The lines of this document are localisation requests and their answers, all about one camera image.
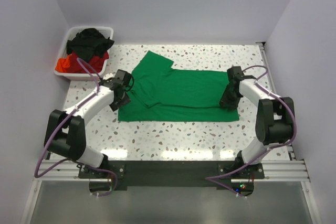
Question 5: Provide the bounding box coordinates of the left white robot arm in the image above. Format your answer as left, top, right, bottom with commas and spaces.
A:
44, 70, 134, 178

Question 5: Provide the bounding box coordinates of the red t shirt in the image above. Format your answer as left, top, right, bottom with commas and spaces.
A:
64, 52, 109, 73

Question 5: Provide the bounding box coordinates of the green t shirt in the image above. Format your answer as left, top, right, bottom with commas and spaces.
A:
118, 51, 239, 122

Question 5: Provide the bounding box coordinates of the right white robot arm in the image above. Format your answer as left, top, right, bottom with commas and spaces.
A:
219, 66, 297, 178

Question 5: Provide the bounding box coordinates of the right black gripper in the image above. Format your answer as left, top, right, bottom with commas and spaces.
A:
219, 84, 242, 112

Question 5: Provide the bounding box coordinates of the black t shirt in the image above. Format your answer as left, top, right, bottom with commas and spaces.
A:
66, 28, 114, 63

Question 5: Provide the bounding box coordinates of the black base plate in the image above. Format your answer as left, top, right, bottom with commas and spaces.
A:
78, 158, 263, 191

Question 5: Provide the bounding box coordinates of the orange t shirt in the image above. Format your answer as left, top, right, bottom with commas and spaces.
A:
55, 55, 71, 73

